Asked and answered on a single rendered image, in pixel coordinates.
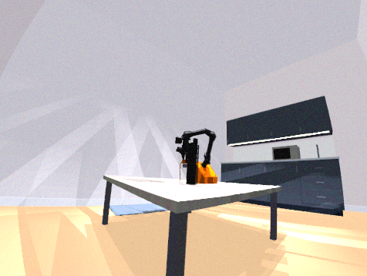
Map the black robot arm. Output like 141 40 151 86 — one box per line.
175 128 217 168

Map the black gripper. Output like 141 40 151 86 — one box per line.
176 143 188 160

